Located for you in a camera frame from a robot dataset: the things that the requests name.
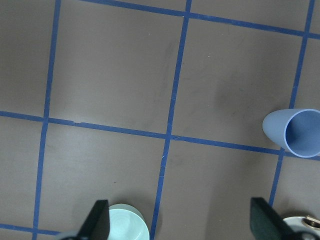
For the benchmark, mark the mint green bowl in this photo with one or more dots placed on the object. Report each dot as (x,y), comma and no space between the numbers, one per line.
(127,223)

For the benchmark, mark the white plate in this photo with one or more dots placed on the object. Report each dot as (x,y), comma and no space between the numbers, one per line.
(304,224)

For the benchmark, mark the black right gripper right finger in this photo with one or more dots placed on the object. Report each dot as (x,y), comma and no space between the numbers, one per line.
(265,223)

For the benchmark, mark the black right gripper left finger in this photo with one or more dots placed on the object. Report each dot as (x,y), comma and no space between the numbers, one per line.
(97,224)

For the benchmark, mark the blue plastic cup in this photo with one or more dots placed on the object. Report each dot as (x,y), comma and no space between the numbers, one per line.
(296,129)

